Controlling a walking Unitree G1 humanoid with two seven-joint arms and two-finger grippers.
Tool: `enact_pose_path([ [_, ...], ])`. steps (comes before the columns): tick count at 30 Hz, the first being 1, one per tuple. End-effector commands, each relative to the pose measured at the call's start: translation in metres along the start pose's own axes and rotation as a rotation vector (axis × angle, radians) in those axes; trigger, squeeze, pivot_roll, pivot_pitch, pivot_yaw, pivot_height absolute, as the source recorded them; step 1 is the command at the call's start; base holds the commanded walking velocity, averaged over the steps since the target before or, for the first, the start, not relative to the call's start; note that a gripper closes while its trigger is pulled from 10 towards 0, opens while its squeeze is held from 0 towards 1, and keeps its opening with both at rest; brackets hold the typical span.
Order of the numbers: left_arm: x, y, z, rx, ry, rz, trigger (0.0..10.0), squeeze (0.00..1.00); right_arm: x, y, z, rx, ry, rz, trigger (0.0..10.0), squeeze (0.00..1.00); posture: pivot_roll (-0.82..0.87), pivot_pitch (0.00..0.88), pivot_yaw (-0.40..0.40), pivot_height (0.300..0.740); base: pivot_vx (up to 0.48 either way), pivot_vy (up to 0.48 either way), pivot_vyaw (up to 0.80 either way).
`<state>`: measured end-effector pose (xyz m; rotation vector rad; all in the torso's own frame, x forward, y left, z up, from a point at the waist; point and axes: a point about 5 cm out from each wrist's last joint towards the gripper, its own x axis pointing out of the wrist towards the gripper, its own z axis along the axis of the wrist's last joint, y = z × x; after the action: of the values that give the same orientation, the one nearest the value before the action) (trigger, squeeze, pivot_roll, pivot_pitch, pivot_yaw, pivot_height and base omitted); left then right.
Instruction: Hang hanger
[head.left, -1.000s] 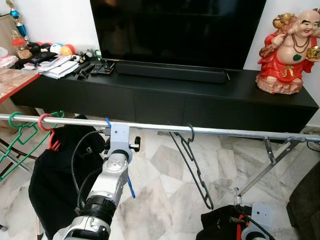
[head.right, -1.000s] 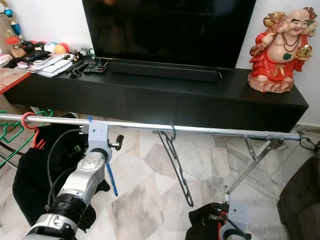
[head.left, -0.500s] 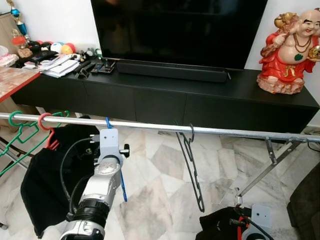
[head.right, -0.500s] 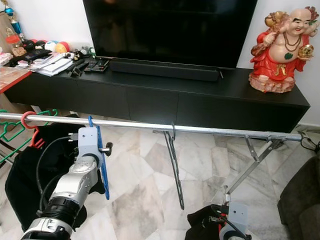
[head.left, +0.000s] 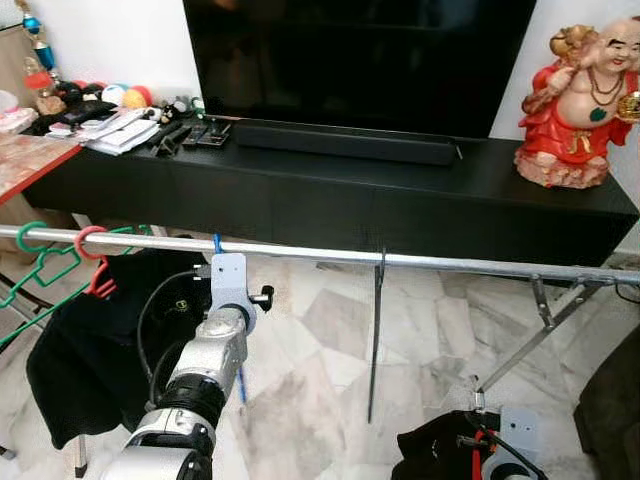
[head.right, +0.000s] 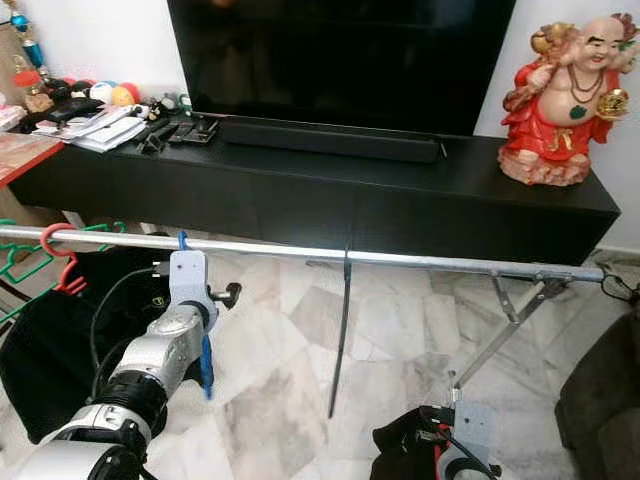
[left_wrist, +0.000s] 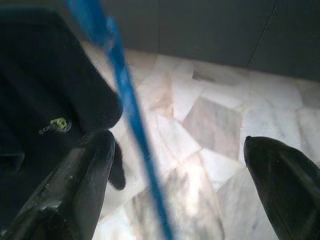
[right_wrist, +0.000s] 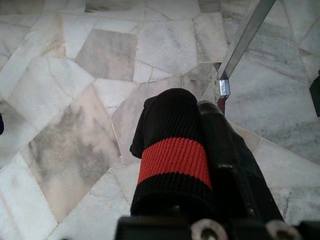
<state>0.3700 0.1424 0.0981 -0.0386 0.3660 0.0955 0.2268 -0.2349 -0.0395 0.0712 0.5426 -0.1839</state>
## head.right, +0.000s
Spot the blue plastic hanger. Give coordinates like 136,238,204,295
177,230,217,401

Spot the navy sweater with red trim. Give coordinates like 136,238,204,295
370,405,456,480

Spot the dark grey plastic hanger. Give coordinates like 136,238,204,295
328,245,353,421

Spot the red plastic hanger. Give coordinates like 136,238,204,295
40,222,88,297

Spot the green plastic hanger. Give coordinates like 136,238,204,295
0,218,126,326

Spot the black TV console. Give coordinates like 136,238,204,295
8,125,621,266

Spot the metal clothes rack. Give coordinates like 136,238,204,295
0,225,606,406

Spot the black soundbar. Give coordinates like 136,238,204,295
218,118,446,164

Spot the black garment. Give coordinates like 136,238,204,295
0,248,173,446

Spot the small black white toy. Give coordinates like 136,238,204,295
148,93,179,117

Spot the stack of white papers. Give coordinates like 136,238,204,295
32,105,149,153

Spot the orange red ball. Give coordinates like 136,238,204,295
110,82,143,106

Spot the white blue ball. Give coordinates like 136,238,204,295
88,80,116,105

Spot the black wallet case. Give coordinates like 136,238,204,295
48,97,106,123

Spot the black television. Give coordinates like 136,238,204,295
168,0,518,136

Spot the hanging blue bead ornament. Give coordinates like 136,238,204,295
5,0,51,113

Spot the red laughing Buddha statue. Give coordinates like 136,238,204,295
498,12,640,187

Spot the grey fabric sofa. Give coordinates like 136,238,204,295
555,315,640,480

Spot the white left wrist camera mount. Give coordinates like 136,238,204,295
168,250,211,321

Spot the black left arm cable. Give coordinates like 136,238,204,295
90,265,173,401

